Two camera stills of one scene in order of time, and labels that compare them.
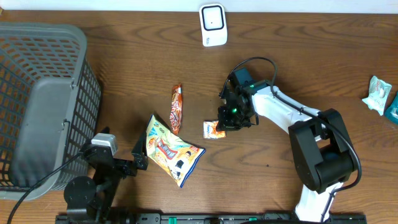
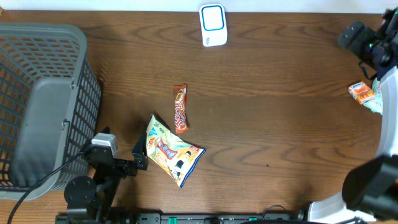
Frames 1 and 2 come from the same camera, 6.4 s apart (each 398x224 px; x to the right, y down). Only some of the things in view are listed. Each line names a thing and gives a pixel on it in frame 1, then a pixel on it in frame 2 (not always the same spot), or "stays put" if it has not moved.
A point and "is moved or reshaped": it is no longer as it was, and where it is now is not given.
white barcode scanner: (213, 25) stays put
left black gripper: (138, 153) stays put
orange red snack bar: (176, 108) is moved or reshaped
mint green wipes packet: (379, 93) stays put
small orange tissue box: (209, 130) to (360, 92)
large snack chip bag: (175, 157) stays put
